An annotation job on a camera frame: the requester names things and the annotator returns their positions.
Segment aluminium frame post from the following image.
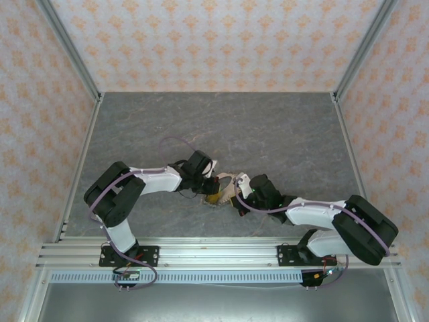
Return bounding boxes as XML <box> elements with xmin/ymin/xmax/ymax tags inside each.
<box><xmin>35</xmin><ymin>0</ymin><xmax>103</xmax><ymax>103</ymax></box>
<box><xmin>330</xmin><ymin>0</ymin><xmax>400</xmax><ymax>103</ymax></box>

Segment white slotted cable duct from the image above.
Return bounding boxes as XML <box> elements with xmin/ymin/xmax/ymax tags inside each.
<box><xmin>49</xmin><ymin>270</ymin><xmax>304</xmax><ymax>284</ymax></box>

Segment aluminium table edge rail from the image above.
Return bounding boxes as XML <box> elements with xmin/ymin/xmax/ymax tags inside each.
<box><xmin>17</xmin><ymin>93</ymin><xmax>105</xmax><ymax>322</ymax></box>
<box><xmin>330</xmin><ymin>92</ymin><xmax>412</xmax><ymax>322</ymax></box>

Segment grey metal shelf panel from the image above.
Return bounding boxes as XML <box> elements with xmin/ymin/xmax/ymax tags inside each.
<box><xmin>38</xmin><ymin>283</ymin><xmax>400</xmax><ymax>322</ymax></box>

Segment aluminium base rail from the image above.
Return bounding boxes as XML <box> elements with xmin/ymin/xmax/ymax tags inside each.
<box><xmin>36</xmin><ymin>235</ymin><xmax>402</xmax><ymax>269</ymax></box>

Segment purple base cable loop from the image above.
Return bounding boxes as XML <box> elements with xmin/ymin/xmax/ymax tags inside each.
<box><xmin>113</xmin><ymin>261</ymin><xmax>160</xmax><ymax>290</ymax></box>
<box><xmin>316</xmin><ymin>260</ymin><xmax>351</xmax><ymax>289</ymax></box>

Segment small controller board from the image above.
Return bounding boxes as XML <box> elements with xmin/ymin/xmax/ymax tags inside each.
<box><xmin>112</xmin><ymin>270</ymin><xmax>140</xmax><ymax>280</ymax></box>
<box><xmin>314</xmin><ymin>268</ymin><xmax>338</xmax><ymax>280</ymax></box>

